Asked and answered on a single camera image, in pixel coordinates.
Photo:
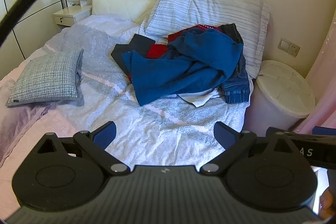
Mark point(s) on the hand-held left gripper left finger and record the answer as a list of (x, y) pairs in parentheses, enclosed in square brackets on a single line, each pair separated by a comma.
[(106, 133)]

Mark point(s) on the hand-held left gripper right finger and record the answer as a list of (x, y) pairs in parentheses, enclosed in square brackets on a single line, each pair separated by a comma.
[(223, 134)]

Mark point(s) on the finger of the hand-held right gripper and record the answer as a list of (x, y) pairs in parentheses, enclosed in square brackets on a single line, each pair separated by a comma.
[(302, 136)]

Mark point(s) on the blue knit sweater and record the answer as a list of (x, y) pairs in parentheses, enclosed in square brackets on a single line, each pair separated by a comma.
[(183, 64)]

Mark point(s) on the person's right hand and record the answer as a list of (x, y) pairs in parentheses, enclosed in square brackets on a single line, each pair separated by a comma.
[(327, 200)]

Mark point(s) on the white garment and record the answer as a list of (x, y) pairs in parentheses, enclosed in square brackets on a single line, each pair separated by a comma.
[(202, 98)]

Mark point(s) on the white round lidded bin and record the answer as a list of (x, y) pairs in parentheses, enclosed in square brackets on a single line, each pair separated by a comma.
[(281, 92)]

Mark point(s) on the blue denim jeans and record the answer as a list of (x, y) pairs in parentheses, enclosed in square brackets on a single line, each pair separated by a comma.
[(237, 82)]

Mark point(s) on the pink curtain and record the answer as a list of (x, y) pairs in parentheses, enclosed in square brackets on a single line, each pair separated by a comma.
[(323, 77)]

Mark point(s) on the grey checked cushion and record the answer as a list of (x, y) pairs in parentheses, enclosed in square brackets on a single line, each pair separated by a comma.
[(47, 77)]

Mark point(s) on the lilac bed sheet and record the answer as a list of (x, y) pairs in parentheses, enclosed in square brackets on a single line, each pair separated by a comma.
[(18, 119)]

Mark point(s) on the dark grey garment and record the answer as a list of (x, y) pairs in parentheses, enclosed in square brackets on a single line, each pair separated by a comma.
[(136, 45)]

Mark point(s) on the red garment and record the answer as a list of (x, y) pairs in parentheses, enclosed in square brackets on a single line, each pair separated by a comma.
[(157, 52)]

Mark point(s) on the cream nightstand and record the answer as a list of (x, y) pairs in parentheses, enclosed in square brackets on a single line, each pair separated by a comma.
[(69, 15)]

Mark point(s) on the white padded headboard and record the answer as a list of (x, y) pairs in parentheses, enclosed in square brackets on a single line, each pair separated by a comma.
[(118, 5)]

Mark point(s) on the large striped pillow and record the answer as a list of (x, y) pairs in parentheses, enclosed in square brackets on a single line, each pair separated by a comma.
[(210, 6)]

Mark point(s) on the white wall socket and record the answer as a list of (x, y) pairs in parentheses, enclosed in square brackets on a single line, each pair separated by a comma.
[(294, 50)]

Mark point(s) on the white wall switch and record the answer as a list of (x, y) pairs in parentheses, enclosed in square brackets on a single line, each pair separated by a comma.
[(284, 43)]

